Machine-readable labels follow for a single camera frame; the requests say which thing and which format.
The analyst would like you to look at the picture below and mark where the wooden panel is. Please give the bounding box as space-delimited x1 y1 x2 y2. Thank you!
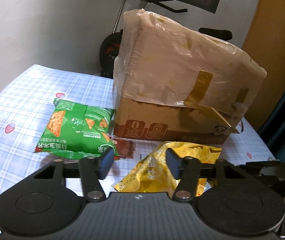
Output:
241 0 285 133

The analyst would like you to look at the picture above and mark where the black exercise bike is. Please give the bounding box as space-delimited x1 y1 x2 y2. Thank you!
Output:
99 0 233 78

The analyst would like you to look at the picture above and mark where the dark red sachet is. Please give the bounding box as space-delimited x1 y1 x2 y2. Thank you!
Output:
110 135 136 158

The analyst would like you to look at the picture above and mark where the metal pole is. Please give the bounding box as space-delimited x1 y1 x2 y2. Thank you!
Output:
113 0 129 34

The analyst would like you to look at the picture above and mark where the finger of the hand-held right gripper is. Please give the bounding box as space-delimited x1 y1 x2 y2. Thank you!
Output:
236 160 283 179

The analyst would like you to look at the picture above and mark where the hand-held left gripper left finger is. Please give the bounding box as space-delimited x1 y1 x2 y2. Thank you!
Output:
32 148 114 202

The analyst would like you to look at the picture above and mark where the cardboard box with plastic liner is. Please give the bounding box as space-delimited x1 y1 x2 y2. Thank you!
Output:
113 8 267 145

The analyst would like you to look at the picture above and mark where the checked tablecloth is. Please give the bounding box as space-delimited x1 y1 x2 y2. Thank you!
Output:
0 64 277 240

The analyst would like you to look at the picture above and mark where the green snack bag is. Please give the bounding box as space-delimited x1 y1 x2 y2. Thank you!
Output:
34 97 119 161

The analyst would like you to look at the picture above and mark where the yellow snack bag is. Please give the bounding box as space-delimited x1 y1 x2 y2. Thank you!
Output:
110 141 222 198

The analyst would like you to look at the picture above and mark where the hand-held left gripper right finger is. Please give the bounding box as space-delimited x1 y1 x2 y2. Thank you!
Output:
166 148 245 202

